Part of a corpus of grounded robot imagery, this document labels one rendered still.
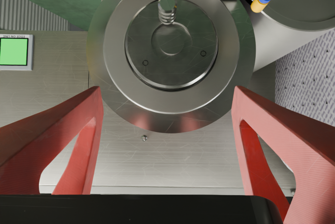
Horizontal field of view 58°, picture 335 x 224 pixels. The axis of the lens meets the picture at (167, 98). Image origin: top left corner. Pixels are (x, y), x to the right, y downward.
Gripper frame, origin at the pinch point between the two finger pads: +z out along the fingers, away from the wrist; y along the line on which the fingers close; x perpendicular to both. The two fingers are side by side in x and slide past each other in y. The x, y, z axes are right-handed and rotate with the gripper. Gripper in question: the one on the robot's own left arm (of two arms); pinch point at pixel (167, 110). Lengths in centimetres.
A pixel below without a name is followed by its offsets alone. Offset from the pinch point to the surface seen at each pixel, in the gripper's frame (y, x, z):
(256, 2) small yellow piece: -6.0, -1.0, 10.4
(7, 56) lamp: 31, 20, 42
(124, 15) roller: 3.6, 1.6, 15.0
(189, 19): -1.7, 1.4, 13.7
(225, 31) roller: -4.8, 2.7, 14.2
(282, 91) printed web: -17.9, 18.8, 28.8
